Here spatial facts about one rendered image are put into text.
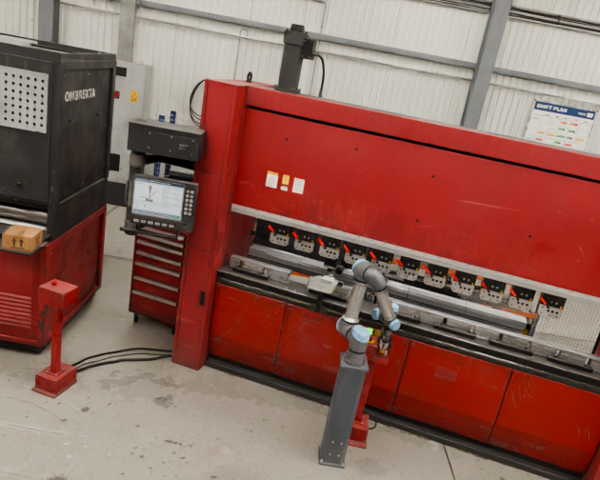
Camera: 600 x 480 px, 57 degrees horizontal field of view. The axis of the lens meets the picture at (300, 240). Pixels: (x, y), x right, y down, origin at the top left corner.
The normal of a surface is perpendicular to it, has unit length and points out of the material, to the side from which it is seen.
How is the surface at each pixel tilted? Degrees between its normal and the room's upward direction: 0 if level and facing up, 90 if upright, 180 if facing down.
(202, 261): 90
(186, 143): 90
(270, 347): 90
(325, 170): 90
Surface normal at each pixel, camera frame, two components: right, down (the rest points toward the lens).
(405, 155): -0.28, 0.26
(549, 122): -0.04, 0.31
